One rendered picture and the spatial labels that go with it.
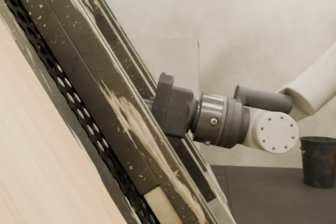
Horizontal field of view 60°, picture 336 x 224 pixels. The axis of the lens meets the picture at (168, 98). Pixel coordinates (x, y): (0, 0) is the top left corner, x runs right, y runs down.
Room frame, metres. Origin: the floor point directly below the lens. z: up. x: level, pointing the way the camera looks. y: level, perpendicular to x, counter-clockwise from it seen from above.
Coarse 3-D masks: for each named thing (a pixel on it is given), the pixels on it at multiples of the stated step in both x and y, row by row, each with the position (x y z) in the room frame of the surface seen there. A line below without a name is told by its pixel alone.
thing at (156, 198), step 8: (152, 192) 0.42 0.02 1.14; (160, 192) 0.42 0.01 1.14; (152, 200) 0.42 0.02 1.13; (160, 200) 0.42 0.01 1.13; (168, 200) 0.42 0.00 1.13; (152, 208) 0.42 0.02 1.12; (160, 208) 0.42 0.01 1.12; (168, 208) 0.42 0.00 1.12; (160, 216) 0.42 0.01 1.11; (168, 216) 0.42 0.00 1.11; (176, 216) 0.42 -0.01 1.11
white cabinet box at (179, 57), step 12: (156, 48) 4.02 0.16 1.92; (168, 48) 3.99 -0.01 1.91; (180, 48) 3.97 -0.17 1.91; (192, 48) 3.94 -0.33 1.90; (156, 60) 4.02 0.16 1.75; (168, 60) 3.99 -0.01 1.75; (180, 60) 3.97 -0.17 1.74; (192, 60) 3.94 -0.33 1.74; (156, 72) 4.02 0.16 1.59; (168, 72) 3.99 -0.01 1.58; (180, 72) 3.97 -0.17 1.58; (192, 72) 3.94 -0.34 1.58; (180, 84) 3.97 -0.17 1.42; (192, 84) 3.94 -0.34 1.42
